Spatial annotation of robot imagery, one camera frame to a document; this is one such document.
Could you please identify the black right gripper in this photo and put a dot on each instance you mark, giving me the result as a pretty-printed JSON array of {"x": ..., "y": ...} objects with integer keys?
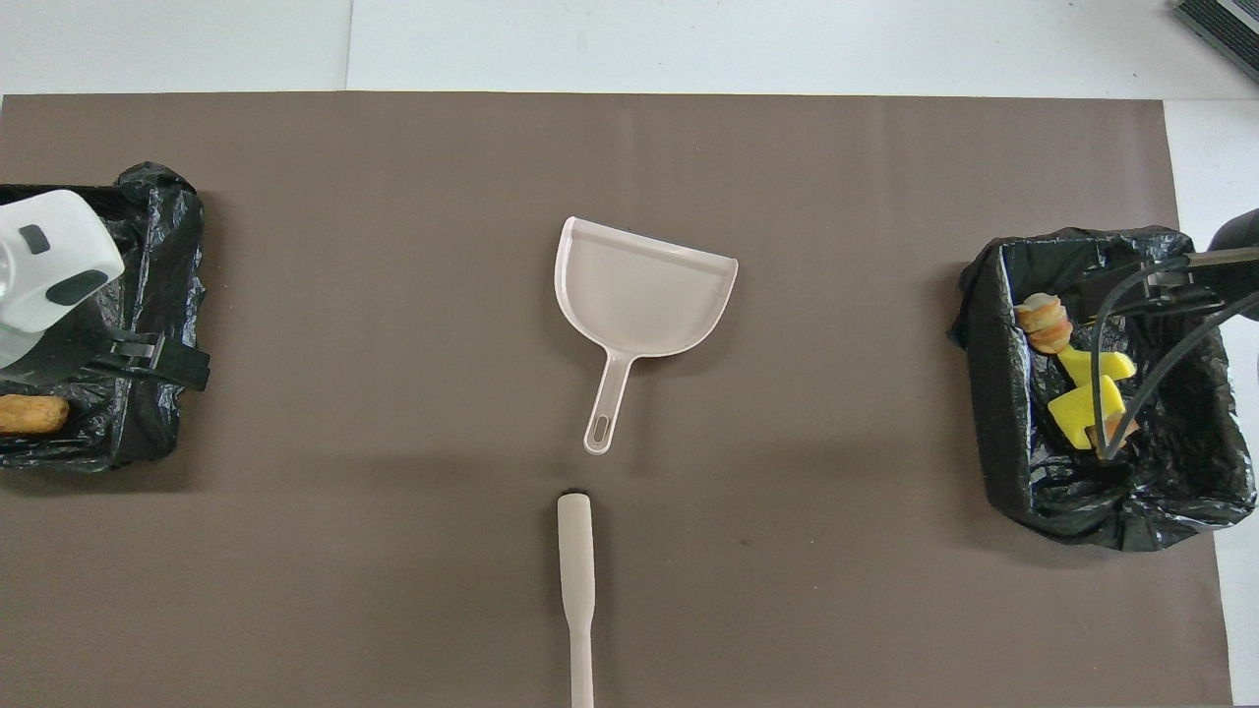
[{"x": 1195, "y": 285}]

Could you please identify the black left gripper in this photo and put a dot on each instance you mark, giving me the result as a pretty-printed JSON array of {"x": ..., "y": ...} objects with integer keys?
[{"x": 69, "y": 349}]

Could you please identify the curved yellow sponge piece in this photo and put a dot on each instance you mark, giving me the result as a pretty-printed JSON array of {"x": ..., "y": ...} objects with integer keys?
[{"x": 1082, "y": 367}]

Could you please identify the brown oval bread-like chunk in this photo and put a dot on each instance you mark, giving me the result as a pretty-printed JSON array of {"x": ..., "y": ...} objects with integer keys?
[{"x": 29, "y": 414}]

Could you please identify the beige layered sponge chunk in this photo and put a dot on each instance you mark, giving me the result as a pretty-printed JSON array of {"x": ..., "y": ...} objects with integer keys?
[{"x": 1043, "y": 323}]

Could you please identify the orange striped sponge chunk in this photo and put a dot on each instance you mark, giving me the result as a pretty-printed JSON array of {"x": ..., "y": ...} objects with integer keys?
[{"x": 1116, "y": 428}]

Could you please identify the yellow sponge with green pad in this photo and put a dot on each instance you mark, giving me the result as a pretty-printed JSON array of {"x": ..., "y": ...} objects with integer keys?
[{"x": 1077, "y": 408}]

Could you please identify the beige hand brush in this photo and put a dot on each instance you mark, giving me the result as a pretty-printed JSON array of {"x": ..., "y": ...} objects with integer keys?
[{"x": 576, "y": 580}]

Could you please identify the beige plastic dustpan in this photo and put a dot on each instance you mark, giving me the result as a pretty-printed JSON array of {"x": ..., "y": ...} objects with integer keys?
[{"x": 639, "y": 295}]

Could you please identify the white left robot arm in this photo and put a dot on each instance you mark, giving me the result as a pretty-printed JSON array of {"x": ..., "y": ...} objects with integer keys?
[{"x": 44, "y": 265}]

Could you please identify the black bag lined bin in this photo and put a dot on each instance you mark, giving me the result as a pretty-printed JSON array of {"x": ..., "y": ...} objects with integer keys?
[
  {"x": 1180, "y": 492},
  {"x": 157, "y": 275}
]

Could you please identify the dark ribbed object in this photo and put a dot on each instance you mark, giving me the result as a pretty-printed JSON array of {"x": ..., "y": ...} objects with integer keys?
[{"x": 1225, "y": 25}]

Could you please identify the brown table mat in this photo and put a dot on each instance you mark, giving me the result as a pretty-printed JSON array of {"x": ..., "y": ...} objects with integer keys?
[{"x": 689, "y": 590}]

